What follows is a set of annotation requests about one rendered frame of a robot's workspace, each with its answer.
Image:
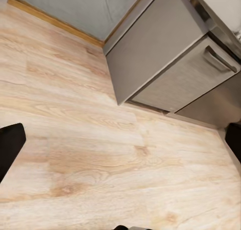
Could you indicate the dishwasher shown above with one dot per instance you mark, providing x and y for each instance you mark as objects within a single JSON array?
[{"x": 204, "y": 65}]

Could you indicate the fixed window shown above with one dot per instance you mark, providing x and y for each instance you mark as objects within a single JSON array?
[{"x": 92, "y": 20}]

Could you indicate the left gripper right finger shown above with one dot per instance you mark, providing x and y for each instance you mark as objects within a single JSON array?
[{"x": 233, "y": 139}]

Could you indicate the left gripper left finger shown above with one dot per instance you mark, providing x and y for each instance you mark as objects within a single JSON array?
[{"x": 12, "y": 139}]

